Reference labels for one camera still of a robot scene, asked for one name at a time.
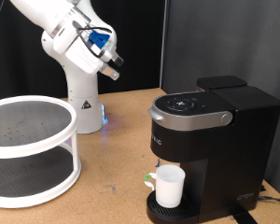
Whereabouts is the black Keurig brew head lid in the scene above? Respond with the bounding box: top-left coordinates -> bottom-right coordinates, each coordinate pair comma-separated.
153,91 -> 237,118

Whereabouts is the black tape strip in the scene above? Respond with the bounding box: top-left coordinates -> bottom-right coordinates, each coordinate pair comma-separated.
230,203 -> 259,224

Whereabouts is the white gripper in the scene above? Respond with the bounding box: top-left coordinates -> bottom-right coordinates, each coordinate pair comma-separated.
64,37 -> 125,81

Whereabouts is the black Keurig drip tray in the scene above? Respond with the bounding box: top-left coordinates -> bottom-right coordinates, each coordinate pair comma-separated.
147,189 -> 199,224

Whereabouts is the white mug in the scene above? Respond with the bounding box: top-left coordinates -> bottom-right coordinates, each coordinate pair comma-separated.
143,163 -> 186,209

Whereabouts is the silver Keurig handle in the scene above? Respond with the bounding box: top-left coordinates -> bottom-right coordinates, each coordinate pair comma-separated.
147,105 -> 233,132

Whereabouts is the white two-tier turntable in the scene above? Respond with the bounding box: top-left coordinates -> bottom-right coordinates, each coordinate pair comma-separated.
0,94 -> 82,209

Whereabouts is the black robot wrist cable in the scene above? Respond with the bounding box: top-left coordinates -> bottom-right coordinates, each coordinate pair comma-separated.
72,20 -> 114,59

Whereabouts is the black Keurig power cable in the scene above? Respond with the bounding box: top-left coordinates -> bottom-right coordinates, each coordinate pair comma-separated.
258,195 -> 280,206

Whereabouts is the black Keurig coffee machine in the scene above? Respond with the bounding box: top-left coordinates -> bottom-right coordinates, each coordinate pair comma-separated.
146,74 -> 280,224

